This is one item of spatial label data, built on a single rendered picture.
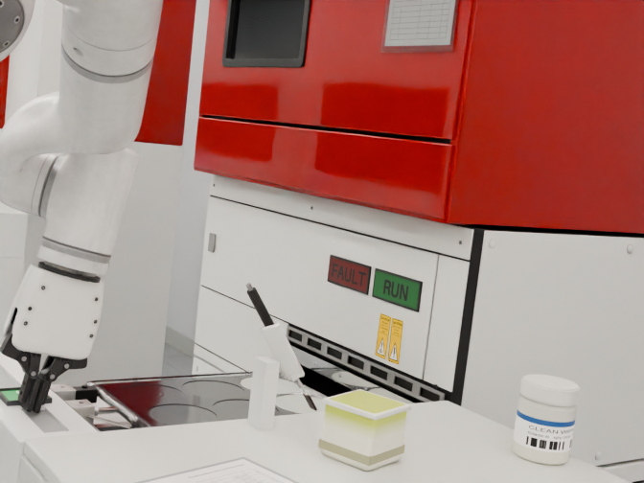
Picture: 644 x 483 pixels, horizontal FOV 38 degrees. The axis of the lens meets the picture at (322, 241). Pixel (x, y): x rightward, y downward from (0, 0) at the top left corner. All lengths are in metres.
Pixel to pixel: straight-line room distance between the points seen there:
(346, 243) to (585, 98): 0.46
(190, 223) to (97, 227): 4.30
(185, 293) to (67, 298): 4.32
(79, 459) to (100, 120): 0.35
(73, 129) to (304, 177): 0.69
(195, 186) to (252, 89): 3.60
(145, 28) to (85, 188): 0.29
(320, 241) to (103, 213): 0.62
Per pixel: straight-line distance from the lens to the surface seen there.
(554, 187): 1.48
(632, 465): 1.78
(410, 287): 1.46
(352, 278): 1.58
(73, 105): 0.98
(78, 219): 1.12
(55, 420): 1.18
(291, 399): 1.54
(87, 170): 1.12
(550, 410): 1.17
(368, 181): 1.47
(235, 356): 1.92
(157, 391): 1.52
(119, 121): 0.98
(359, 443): 1.06
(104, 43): 0.90
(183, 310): 5.48
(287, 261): 1.75
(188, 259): 5.43
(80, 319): 1.16
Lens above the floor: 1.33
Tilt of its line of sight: 6 degrees down
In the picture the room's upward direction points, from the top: 7 degrees clockwise
